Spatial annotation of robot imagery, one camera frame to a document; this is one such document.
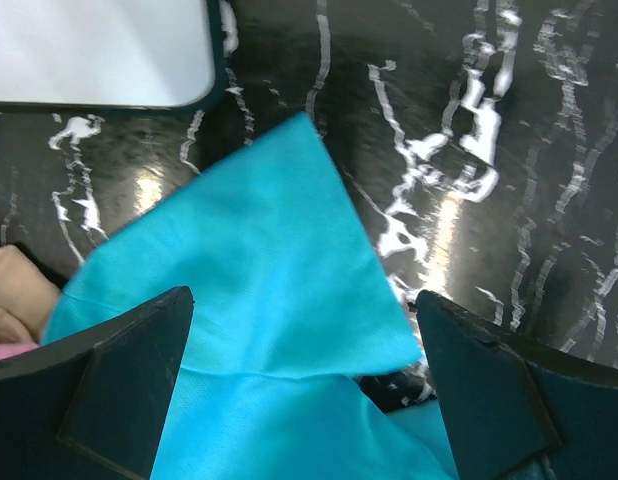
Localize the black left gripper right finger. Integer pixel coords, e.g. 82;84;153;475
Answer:
416;291;618;479

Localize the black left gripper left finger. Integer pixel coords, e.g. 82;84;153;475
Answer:
0;287;194;479

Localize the teal t shirt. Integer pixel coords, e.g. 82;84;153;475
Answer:
43;114;457;479

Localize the pink folded t shirt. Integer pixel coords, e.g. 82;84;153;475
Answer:
0;342;38;361

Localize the beige folded t shirt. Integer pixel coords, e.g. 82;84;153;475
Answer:
0;245;60;344

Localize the white dry erase board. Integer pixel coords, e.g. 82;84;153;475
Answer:
0;0;227;110

